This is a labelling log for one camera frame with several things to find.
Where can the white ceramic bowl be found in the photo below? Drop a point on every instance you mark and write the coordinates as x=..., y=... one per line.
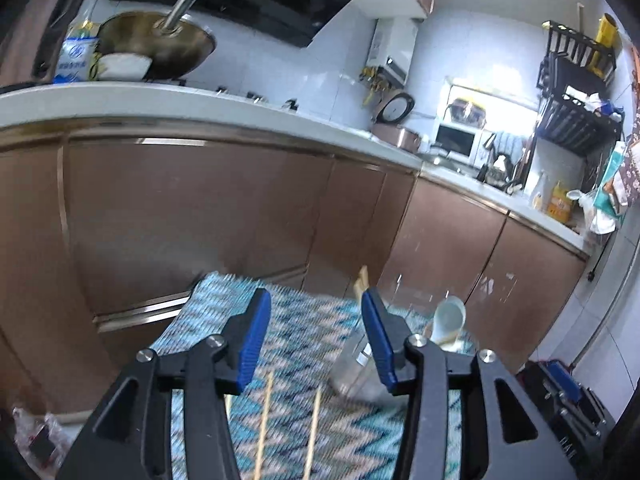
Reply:
x=125, y=66

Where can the black gas stove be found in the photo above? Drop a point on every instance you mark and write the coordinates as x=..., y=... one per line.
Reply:
x=240, y=94

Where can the white and blue rag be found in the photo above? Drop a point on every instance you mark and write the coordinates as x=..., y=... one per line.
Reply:
x=602, y=105

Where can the white water heater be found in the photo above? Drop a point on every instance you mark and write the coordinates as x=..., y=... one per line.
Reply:
x=392, y=50

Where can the black wall rack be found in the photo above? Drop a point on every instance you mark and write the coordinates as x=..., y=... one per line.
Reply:
x=570, y=120

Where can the white plastic spoon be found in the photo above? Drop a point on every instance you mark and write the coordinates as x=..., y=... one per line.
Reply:
x=449, y=320

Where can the brown rice cooker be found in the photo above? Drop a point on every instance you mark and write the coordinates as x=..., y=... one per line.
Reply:
x=400, y=130

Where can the crumpled clear plastic bag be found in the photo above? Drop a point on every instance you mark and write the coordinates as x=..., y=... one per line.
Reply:
x=45, y=435

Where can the yellow capped oil bottle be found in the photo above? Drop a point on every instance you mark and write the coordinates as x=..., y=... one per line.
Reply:
x=92, y=15

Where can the bunch of wooden chopsticks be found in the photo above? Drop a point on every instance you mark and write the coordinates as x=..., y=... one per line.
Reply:
x=263, y=425

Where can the white plastic bag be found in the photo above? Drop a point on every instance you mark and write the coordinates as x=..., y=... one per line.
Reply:
x=595, y=215

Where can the orange liquid bottle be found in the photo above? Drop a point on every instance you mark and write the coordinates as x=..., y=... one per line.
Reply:
x=559, y=205

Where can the white microwave oven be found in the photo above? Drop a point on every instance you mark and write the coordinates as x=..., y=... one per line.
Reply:
x=452, y=142

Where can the zigzag patterned table cloth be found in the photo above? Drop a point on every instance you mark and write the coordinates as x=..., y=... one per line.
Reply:
x=300, y=330

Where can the floral hanging apron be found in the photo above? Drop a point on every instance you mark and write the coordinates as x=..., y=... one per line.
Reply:
x=634, y=160

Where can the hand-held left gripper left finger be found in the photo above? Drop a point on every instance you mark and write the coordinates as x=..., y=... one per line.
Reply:
x=252, y=340

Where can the white and blue packet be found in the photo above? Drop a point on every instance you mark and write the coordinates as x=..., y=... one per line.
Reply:
x=75, y=62

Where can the clear plastic bottle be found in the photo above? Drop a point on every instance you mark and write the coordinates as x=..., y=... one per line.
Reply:
x=539, y=195

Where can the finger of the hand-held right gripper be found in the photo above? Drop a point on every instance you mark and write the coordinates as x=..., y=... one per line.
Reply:
x=565, y=380

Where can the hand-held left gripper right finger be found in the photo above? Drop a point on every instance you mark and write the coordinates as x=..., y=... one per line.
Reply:
x=377, y=340

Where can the black range hood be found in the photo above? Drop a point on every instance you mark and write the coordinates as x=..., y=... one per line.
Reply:
x=280, y=5

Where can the steel pot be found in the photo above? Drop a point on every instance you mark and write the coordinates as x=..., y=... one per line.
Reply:
x=467, y=112

